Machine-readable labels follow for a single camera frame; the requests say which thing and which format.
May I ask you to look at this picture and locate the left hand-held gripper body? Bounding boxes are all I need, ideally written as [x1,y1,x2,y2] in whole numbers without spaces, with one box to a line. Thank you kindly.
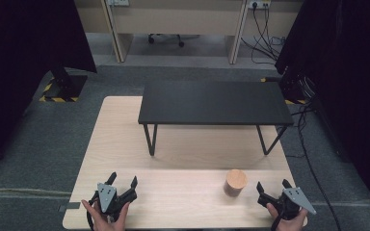
[91,182,139,222]

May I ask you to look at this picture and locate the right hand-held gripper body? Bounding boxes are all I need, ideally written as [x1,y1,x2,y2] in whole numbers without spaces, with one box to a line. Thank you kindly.
[256,187,318,221]

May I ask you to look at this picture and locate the wooden cylinder block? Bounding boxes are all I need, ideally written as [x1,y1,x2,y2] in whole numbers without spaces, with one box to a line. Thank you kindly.
[223,168,249,198]

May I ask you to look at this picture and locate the person's right hand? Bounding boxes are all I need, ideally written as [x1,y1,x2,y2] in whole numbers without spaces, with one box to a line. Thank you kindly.
[266,202,309,231]

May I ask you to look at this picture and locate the person's left hand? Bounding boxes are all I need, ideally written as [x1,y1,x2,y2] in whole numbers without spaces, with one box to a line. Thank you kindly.
[81,199,131,231]

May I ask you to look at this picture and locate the grey tape strip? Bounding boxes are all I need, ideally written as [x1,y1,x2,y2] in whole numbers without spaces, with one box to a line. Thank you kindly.
[58,201,82,213]

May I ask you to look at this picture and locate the black metal riser shelf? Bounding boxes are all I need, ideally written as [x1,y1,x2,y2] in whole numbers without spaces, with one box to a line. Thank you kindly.
[137,80,295,157]

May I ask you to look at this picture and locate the black stand base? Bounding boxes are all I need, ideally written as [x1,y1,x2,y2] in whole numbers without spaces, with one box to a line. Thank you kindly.
[39,65,89,103]
[259,66,317,106]

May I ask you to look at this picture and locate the black curtain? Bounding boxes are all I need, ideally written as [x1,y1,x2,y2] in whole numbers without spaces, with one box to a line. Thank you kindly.
[0,0,97,179]
[274,0,370,220]

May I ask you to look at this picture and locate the black office chair base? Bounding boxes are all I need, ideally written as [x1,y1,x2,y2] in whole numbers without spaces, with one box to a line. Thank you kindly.
[146,33,201,49]

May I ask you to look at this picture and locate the beige office desk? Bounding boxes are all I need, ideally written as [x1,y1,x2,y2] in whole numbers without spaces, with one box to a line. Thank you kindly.
[74,0,304,64]

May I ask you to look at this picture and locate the black floor cable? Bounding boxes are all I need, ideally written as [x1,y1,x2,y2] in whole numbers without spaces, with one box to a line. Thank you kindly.
[275,101,343,231]

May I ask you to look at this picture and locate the bundle of black cables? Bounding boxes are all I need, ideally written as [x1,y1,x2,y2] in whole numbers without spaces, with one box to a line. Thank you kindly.
[240,2,287,65]

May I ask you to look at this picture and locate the white wall socket strip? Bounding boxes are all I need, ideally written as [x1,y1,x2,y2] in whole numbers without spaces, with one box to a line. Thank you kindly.
[107,0,131,8]
[246,0,272,11]

